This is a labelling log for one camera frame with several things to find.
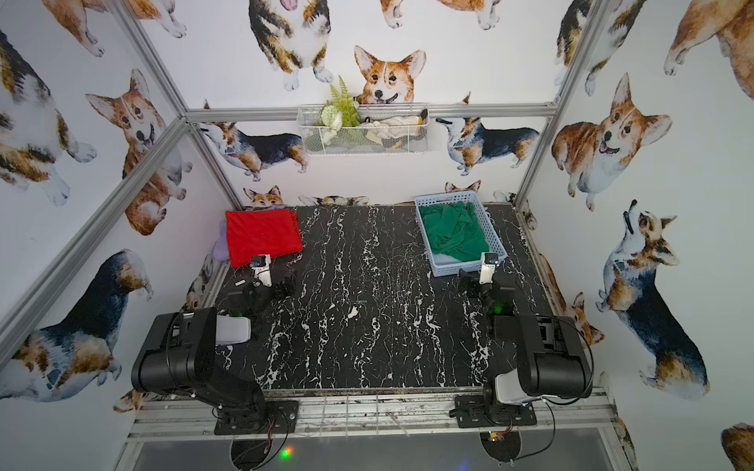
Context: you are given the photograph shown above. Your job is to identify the aluminium frame bar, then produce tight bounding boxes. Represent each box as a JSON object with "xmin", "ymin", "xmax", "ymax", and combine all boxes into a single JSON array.
[
  {"xmin": 1, "ymin": 116, "xmax": 189, "ymax": 365},
  {"xmin": 184, "ymin": 102, "xmax": 558, "ymax": 123}
]

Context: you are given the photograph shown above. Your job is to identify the cream cloth items in basket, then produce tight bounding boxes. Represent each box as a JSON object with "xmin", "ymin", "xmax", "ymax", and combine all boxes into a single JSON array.
[{"xmin": 359, "ymin": 109, "xmax": 428, "ymax": 149}]

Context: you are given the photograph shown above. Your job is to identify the light blue plastic basket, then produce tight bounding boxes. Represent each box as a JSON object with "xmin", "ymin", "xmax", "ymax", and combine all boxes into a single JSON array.
[{"xmin": 414, "ymin": 190, "xmax": 508, "ymax": 277}]

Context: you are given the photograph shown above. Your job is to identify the folded red t-shirt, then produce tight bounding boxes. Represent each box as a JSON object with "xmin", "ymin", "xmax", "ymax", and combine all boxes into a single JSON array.
[{"xmin": 226, "ymin": 208, "xmax": 304, "ymax": 268}]

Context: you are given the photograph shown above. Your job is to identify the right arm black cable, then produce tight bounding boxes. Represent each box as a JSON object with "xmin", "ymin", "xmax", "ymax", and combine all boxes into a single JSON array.
[{"xmin": 511, "ymin": 317, "xmax": 596, "ymax": 461}]

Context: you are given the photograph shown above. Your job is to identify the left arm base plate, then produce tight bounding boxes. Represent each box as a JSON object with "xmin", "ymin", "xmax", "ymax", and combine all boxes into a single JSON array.
[{"xmin": 213, "ymin": 400, "xmax": 300, "ymax": 436}]

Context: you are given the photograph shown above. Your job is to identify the white wire wall basket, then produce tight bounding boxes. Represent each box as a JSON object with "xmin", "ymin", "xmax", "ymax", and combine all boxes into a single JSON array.
[{"xmin": 296, "ymin": 105, "xmax": 430, "ymax": 155}]

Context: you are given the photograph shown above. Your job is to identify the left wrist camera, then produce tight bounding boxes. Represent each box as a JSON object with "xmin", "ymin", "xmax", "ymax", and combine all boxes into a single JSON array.
[{"xmin": 249, "ymin": 254, "xmax": 272, "ymax": 288}]

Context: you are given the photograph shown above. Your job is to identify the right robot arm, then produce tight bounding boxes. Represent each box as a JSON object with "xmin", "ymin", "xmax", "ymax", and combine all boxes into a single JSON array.
[{"xmin": 459, "ymin": 270, "xmax": 594, "ymax": 405}]

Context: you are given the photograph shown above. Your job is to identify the green t-shirt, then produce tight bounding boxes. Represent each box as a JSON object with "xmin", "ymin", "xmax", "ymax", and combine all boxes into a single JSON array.
[{"xmin": 419, "ymin": 202, "xmax": 489, "ymax": 262}]

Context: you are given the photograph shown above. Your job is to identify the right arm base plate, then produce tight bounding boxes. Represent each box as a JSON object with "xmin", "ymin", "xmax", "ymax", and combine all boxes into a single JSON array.
[{"xmin": 449, "ymin": 394, "xmax": 537, "ymax": 429}]

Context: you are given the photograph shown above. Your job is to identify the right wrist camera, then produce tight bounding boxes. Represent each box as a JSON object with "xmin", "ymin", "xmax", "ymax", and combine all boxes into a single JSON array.
[{"xmin": 479, "ymin": 252, "xmax": 501, "ymax": 285}]

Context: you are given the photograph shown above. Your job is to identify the aluminium frame back bar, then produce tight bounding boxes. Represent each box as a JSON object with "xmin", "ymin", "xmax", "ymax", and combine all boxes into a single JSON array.
[{"xmin": 184, "ymin": 102, "xmax": 558, "ymax": 123}]

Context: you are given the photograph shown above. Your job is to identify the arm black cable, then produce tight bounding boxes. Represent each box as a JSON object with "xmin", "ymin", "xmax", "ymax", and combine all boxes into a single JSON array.
[
  {"xmin": 511, "ymin": 317, "xmax": 596, "ymax": 461},
  {"xmin": 226, "ymin": 405, "xmax": 293, "ymax": 471}
]

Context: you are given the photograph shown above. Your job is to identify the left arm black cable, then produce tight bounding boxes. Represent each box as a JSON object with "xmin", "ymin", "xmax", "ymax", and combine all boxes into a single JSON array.
[{"xmin": 226, "ymin": 405, "xmax": 293, "ymax": 471}]

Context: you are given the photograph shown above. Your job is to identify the aluminium front rail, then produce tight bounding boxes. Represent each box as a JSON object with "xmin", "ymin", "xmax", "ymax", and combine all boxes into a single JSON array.
[{"xmin": 126, "ymin": 388, "xmax": 617, "ymax": 443}]

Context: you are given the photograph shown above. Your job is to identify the folded lilac t-shirt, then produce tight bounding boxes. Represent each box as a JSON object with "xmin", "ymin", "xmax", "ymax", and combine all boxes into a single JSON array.
[{"xmin": 212, "ymin": 219, "xmax": 230, "ymax": 262}]

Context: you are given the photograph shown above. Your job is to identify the green fern plant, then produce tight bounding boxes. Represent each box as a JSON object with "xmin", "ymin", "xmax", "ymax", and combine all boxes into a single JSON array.
[{"xmin": 319, "ymin": 77, "xmax": 361, "ymax": 145}]

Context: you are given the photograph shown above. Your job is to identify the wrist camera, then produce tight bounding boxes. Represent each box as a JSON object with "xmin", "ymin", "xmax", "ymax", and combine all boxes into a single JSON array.
[
  {"xmin": 479, "ymin": 252, "xmax": 501, "ymax": 285},
  {"xmin": 249, "ymin": 254, "xmax": 272, "ymax": 288}
]

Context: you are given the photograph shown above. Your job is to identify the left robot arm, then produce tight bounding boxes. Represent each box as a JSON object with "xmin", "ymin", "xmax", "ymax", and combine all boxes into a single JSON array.
[{"xmin": 132, "ymin": 276, "xmax": 298, "ymax": 435}]

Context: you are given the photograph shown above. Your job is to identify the aluminium frame left bar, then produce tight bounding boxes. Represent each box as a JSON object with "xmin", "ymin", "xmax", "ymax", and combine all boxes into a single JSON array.
[{"xmin": 1, "ymin": 116, "xmax": 189, "ymax": 365}]

